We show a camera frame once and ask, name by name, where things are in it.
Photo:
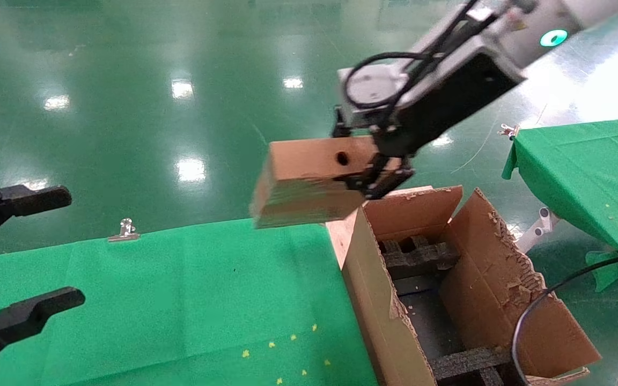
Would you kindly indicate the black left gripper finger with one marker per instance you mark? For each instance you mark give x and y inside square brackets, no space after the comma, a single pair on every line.
[19,201]
[19,319]

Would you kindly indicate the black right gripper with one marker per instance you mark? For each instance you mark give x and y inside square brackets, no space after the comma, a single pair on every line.
[448,102]

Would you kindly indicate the small cardboard box with hole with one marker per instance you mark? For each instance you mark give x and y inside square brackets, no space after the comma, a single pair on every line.
[303,177]

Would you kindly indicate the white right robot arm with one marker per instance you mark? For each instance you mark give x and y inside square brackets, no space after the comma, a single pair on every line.
[582,16]

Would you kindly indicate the open brown torn carton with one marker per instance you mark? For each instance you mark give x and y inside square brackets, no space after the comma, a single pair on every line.
[502,279]

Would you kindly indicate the metal binder clip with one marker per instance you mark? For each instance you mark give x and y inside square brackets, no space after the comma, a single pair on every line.
[124,230]
[509,130]

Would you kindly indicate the black foam insert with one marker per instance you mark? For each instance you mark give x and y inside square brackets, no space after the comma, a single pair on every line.
[421,257]

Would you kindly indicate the green tablecloth with yellow specks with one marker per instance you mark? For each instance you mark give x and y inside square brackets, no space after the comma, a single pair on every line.
[180,300]

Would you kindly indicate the white metal table leg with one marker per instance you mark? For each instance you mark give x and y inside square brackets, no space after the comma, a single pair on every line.
[539,225]

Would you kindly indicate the green tablecloth on neighbour table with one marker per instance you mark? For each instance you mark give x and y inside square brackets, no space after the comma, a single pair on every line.
[582,171]

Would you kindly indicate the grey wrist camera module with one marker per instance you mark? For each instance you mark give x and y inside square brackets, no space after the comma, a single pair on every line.
[368,88]

